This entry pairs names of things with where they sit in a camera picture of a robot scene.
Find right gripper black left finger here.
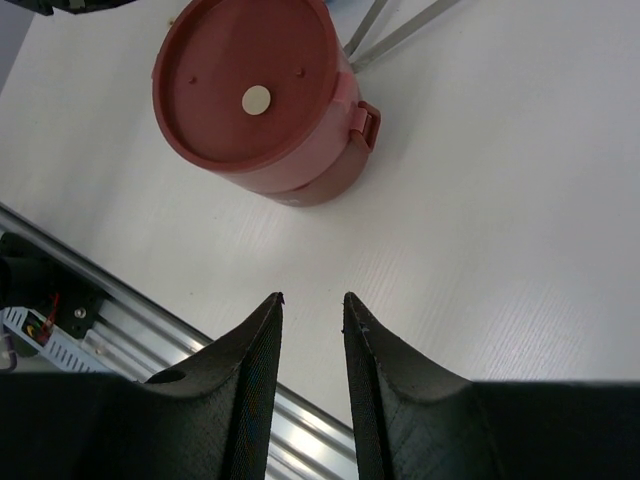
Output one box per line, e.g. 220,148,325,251
1,293,284,479

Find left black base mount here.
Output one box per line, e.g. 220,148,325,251
1,233,107,346

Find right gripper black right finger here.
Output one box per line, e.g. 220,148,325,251
343,293,639,479

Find long metal tongs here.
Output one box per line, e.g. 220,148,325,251
343,0,459,73

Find perforated cable duct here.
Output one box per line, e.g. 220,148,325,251
1,307,109,373

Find red lid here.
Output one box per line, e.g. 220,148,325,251
152,0,341,172

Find aluminium front rail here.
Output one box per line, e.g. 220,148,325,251
1,205,358,479

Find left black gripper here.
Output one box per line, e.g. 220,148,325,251
22,0,135,16

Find red steel bowl with handle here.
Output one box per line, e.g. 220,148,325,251
164,29,384,194

